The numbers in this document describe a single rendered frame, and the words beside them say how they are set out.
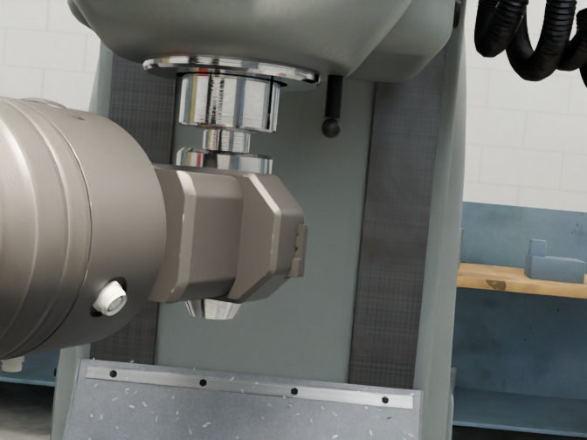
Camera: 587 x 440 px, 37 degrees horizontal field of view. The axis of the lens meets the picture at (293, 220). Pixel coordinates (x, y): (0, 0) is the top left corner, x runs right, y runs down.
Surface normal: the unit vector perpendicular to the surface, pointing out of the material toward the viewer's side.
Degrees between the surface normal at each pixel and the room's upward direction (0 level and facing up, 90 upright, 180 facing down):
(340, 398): 63
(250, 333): 90
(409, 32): 117
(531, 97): 90
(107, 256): 95
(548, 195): 90
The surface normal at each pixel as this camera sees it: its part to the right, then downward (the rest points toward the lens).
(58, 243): 0.89, 0.09
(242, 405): 0.01, -0.40
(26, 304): 0.80, 0.47
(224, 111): -0.04, 0.05
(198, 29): -0.14, 0.86
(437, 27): 0.42, 0.23
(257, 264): -0.44, 0.00
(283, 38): 0.15, 0.90
